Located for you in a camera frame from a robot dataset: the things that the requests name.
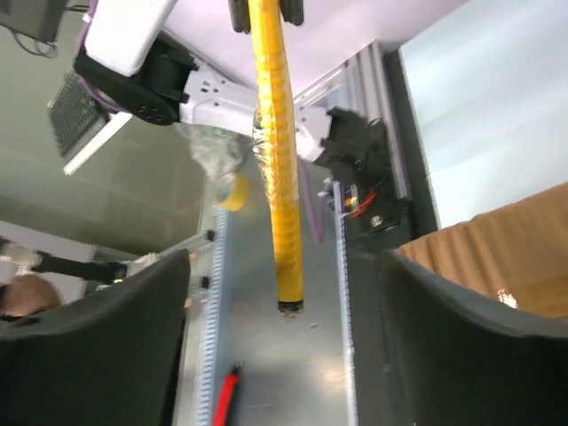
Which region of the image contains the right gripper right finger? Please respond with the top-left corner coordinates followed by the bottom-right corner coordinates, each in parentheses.
top-left (348, 250), bottom-right (567, 425)

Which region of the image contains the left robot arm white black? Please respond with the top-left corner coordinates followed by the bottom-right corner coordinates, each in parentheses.
top-left (74, 1), bottom-right (389, 187)

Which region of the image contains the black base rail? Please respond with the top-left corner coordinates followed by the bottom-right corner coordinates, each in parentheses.
top-left (346, 40), bottom-right (438, 240)

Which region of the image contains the white slotted cable duct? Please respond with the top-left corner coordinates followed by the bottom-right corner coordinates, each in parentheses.
top-left (190, 192), bottom-right (357, 425)

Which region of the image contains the red handled tool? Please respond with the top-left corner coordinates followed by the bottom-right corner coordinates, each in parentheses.
top-left (210, 361), bottom-right (242, 426)

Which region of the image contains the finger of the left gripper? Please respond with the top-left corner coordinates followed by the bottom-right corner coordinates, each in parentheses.
top-left (279, 0), bottom-right (304, 26)
top-left (228, 0), bottom-right (250, 34)

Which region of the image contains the perforated metal panel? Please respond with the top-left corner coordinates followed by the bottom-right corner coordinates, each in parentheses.
top-left (48, 69), bottom-right (132, 176)

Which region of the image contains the yellow tape roll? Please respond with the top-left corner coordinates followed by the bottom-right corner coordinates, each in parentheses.
top-left (214, 172), bottom-right (249, 211)

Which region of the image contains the brown cardboard express box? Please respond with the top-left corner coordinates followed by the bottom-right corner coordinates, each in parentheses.
top-left (398, 184), bottom-right (567, 320)

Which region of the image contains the yellow utility knife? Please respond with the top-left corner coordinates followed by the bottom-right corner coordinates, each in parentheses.
top-left (248, 1), bottom-right (304, 318)

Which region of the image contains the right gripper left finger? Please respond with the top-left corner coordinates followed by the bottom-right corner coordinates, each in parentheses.
top-left (1, 250), bottom-right (191, 425)

